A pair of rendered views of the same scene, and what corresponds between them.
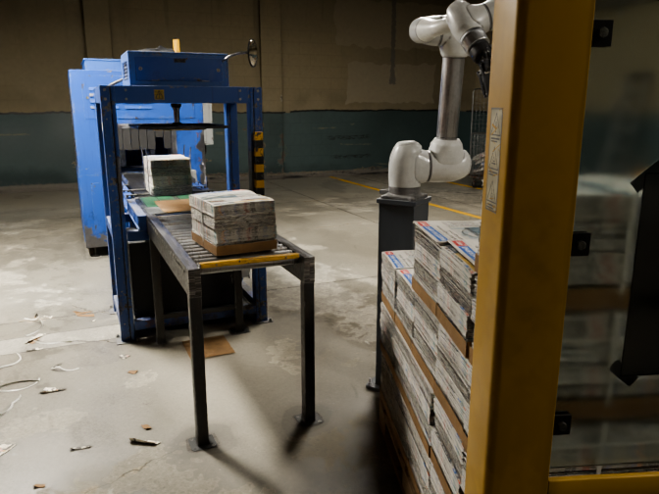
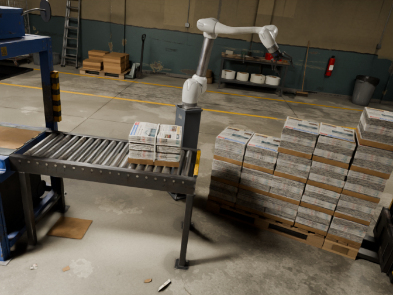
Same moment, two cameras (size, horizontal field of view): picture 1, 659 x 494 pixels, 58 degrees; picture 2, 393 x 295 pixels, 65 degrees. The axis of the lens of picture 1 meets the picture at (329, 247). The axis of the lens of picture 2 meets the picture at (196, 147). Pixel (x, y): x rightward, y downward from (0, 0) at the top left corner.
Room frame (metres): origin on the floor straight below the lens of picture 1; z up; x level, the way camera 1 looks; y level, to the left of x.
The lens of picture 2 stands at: (1.52, 2.29, 1.88)
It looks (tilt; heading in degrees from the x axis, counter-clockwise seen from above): 24 degrees down; 295
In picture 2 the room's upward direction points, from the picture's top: 7 degrees clockwise
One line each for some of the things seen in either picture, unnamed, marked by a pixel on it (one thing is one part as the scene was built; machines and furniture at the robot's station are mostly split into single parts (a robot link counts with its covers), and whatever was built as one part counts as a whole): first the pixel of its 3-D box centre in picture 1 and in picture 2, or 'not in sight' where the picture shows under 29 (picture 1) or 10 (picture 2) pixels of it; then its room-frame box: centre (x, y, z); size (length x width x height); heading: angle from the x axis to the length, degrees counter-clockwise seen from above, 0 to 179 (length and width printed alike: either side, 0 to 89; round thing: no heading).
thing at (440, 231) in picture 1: (481, 229); (302, 124); (1.81, -0.47, 1.07); 0.37 x 0.29 x 0.01; 97
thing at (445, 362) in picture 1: (460, 399); (272, 184); (1.94, -0.47, 0.42); 1.17 x 0.39 x 0.83; 5
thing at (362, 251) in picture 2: not in sight; (319, 239); (1.39, -0.40, 0.05); 1.05 x 0.10 x 0.04; 5
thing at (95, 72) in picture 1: (139, 143); not in sight; (6.46, 2.04, 1.04); 1.51 x 1.30 x 2.07; 24
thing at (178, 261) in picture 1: (168, 247); (102, 174); (2.91, 0.82, 0.74); 1.34 x 0.05 x 0.12; 24
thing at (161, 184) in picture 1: (167, 173); not in sight; (4.47, 1.22, 0.93); 0.38 x 0.30 x 0.26; 24
